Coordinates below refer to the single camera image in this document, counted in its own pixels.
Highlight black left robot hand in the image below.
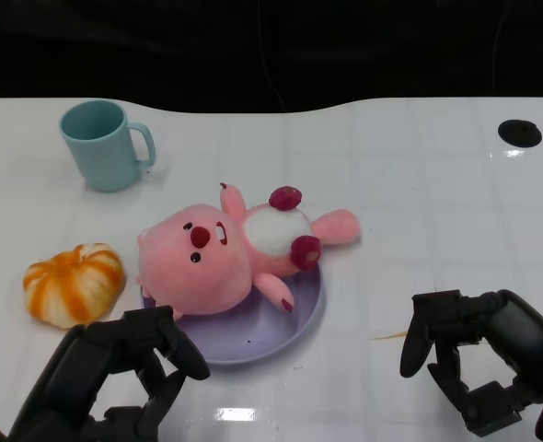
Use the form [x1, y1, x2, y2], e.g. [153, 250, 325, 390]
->
[6, 306, 212, 442]

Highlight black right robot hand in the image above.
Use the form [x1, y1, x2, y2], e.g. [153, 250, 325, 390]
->
[399, 288, 543, 438]

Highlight pink plush beaver doll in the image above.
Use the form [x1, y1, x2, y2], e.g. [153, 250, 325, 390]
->
[135, 181, 363, 320]

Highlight lavender round plate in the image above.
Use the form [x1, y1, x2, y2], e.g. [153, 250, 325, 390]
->
[140, 260, 327, 366]

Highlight peeled orange toy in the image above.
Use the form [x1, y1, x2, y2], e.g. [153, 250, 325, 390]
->
[21, 242, 127, 330]

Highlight teal plastic mug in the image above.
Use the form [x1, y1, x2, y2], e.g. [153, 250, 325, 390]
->
[58, 99, 157, 193]

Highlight black cloth backdrop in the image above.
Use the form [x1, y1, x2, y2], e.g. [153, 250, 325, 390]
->
[0, 0, 543, 116]

